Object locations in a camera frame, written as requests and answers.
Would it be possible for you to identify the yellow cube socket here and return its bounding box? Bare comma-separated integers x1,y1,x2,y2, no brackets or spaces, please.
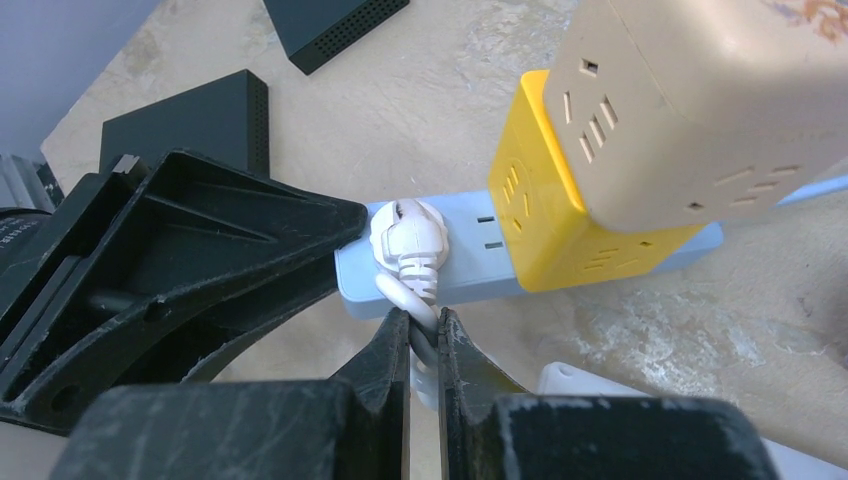
488,70,702,293

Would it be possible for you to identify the black box far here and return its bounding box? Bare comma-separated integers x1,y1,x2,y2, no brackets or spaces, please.
99,70,270,178

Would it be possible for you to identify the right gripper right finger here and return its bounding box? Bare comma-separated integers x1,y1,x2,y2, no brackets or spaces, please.
438,308,779,479

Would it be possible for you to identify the light blue power strip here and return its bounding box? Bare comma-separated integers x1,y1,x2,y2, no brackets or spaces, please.
333,173,848,322

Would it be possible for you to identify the black box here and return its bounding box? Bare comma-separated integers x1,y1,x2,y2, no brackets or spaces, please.
99,70,270,178
264,0,409,75

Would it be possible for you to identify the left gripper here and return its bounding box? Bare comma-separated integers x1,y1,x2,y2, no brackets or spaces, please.
1,150,368,436

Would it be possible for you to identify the aluminium rail frame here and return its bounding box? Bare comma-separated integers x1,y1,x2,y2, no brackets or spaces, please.
1,154,65,213

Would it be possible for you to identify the black box near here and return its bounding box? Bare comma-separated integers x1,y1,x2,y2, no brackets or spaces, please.
264,0,409,75

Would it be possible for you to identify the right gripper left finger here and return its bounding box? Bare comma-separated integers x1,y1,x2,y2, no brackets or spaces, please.
52,309,410,479

